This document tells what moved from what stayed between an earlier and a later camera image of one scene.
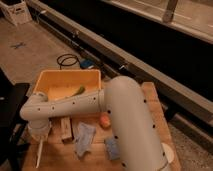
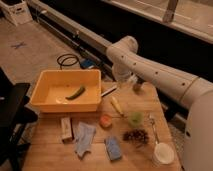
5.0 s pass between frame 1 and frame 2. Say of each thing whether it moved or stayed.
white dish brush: moved
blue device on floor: stayed
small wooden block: stayed
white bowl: stayed
